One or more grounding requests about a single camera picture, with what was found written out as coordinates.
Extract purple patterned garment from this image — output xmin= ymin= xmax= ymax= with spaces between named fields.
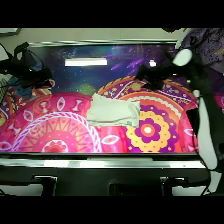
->
xmin=181 ymin=27 xmax=224 ymax=69

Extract silver frame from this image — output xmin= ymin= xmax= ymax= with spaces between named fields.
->
xmin=0 ymin=153 xmax=224 ymax=197

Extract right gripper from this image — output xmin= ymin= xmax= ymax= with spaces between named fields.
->
xmin=135 ymin=64 xmax=168 ymax=90

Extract white garment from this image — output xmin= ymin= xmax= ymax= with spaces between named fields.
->
xmin=85 ymin=92 xmax=142 ymax=128

